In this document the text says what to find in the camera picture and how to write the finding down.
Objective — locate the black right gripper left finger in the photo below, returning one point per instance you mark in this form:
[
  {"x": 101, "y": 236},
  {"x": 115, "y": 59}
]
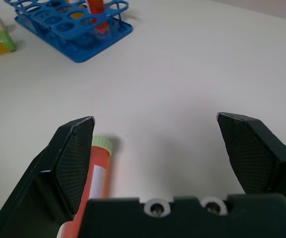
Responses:
[{"x": 46, "y": 173}]

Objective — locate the red tube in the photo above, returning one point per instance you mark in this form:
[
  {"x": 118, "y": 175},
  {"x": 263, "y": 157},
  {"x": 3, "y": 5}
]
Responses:
[{"x": 99, "y": 15}]

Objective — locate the yellow tube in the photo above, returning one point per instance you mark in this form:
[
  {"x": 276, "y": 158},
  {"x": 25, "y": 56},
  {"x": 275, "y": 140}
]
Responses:
[{"x": 1, "y": 43}]

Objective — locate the blue plastic test tube rack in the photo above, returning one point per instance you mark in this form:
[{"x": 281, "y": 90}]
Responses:
[{"x": 75, "y": 29}]

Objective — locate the orange tube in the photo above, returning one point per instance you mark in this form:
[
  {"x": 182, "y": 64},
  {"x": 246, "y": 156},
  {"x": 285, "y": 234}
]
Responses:
[{"x": 99, "y": 163}]

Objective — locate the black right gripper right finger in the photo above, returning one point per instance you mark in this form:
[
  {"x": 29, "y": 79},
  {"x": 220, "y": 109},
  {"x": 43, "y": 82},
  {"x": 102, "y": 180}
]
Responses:
[{"x": 256, "y": 158}]

